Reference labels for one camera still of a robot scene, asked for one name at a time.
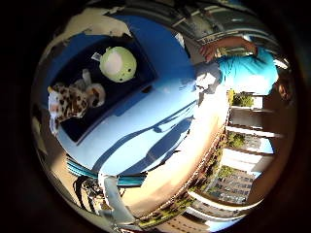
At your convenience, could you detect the black cable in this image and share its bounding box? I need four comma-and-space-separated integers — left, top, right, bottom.
72, 175, 100, 213

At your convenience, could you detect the person in teal shirt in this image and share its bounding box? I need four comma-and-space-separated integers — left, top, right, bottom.
217, 45, 293, 105

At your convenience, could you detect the round green plush toy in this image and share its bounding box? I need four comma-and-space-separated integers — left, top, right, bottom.
98, 46, 138, 83

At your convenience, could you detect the dark blue plastic container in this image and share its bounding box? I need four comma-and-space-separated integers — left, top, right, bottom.
41, 32, 160, 144

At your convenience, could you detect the spotted leopard plush toy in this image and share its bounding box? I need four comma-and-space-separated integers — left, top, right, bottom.
47, 82, 91, 136

